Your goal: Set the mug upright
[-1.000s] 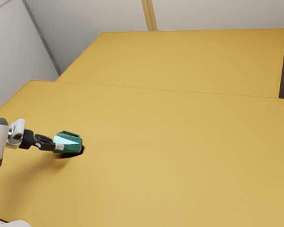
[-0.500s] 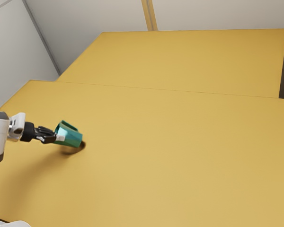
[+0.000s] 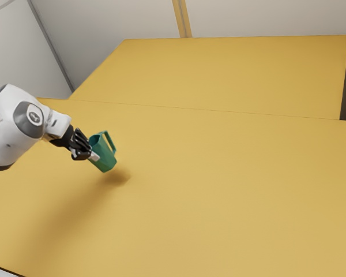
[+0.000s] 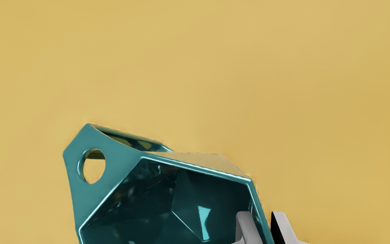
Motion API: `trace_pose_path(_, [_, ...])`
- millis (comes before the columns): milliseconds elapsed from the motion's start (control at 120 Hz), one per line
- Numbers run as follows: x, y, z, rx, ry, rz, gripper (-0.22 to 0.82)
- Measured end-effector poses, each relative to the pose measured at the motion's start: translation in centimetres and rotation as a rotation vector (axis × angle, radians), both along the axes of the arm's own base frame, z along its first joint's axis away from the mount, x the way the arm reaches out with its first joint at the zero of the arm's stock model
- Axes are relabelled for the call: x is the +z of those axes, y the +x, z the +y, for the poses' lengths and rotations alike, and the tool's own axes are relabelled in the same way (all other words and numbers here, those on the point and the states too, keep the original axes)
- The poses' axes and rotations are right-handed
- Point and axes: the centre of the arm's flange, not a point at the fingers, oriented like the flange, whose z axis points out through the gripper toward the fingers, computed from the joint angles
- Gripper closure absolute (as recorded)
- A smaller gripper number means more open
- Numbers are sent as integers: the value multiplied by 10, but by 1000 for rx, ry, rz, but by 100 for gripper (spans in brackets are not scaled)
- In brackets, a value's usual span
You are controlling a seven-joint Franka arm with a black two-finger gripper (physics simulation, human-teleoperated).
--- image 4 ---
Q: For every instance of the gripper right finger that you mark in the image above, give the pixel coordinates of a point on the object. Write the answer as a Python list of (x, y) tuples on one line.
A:
[(284, 234)]

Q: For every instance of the teal faceted mug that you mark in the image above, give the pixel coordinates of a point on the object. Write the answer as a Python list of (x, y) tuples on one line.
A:
[(127, 203)]

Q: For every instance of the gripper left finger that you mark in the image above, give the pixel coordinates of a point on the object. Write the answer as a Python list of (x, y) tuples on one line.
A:
[(246, 230)]

